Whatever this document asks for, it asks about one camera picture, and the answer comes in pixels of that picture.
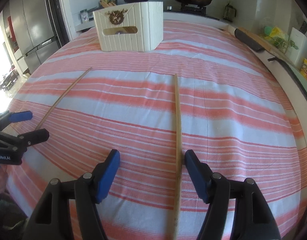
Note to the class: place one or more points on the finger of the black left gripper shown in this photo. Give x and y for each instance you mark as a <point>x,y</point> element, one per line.
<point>34,137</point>

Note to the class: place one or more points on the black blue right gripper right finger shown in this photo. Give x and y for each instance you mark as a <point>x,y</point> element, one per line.
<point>253,218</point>

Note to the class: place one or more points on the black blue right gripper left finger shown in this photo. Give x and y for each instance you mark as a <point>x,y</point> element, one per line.
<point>51,216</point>

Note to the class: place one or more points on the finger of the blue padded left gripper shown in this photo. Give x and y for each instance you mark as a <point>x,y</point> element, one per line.
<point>7,117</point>

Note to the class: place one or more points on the light wooden chopstick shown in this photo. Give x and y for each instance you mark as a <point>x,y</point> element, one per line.
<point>179,159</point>

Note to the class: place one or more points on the person's left hand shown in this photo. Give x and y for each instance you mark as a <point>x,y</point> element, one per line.
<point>3,178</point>

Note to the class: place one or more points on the thin brown single chopstick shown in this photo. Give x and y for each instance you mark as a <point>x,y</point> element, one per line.
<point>61,97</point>

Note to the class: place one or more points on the grey double door refrigerator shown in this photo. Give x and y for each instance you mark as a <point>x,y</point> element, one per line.
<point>34,31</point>

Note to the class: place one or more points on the white patterned spice jar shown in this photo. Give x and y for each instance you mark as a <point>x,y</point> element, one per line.
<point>84,15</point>

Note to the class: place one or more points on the black spice rack with jars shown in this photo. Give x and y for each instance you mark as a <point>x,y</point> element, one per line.
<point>90,12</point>

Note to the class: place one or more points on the pink white striped tablecloth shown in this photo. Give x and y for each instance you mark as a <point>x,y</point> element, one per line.
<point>235,117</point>

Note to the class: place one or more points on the oil bottles cluster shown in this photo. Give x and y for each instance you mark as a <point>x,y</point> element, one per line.
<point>108,3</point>

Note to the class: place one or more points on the cream ribbed storage box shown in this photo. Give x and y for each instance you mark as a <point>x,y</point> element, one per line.
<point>130,27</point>

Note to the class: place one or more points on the wooden cutting board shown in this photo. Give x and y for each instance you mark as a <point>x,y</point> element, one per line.
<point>267,46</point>

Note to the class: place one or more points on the white knife block holder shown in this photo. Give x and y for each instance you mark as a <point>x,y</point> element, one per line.
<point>297,45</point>

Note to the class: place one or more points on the dark glass kettle jar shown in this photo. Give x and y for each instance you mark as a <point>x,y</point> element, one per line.
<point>229,13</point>

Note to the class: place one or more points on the black gas cooktop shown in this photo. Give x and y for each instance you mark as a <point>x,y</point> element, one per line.
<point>198,11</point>

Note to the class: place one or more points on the wire basket with sponges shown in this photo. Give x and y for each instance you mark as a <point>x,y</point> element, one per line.
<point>278,38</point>

